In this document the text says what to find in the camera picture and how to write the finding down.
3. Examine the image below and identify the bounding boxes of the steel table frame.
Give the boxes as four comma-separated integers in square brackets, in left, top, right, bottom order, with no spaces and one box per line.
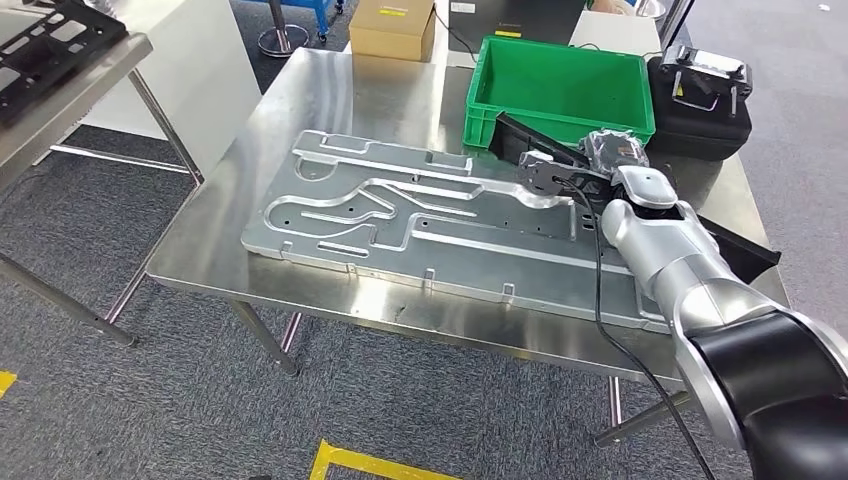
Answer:
[0,0,205,349]

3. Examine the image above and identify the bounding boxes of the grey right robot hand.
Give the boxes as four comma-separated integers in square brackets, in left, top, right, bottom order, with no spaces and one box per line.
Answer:
[579,129,651,175]

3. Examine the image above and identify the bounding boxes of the black carrying case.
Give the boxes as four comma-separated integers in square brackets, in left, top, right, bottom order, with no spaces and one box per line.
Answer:
[645,56,755,162]

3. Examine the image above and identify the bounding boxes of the chrome stanchion post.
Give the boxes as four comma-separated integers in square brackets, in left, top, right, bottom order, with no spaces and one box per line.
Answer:
[256,0,311,59]

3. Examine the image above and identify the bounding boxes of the black carton box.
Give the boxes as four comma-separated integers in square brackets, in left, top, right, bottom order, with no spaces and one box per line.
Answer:
[448,0,588,48]

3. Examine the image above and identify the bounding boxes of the silver stamped metal panel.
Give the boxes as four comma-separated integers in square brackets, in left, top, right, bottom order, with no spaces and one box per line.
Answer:
[240,129,670,335]

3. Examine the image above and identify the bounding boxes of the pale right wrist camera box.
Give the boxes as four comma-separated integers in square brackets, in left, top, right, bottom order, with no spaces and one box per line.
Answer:
[518,150,564,197]

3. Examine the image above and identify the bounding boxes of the green plastic crate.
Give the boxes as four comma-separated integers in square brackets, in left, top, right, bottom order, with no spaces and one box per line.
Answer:
[461,34,657,152]

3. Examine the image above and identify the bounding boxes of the black plastic plate frame part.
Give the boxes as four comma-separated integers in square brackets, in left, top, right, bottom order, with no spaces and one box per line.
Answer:
[490,112,783,285]
[0,0,128,127]

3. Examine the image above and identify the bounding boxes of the blue cart frame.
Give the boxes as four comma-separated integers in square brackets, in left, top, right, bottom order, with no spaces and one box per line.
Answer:
[238,0,346,41]

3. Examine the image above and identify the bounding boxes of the stainless steel workbench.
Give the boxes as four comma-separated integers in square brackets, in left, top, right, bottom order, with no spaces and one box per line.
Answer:
[105,47,793,448]

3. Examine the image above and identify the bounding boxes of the brown cardboard box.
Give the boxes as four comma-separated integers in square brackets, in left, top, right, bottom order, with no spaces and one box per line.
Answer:
[349,0,437,64]

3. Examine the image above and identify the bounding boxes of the black camera cable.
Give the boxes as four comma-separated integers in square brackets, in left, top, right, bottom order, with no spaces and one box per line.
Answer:
[555,177,717,480]

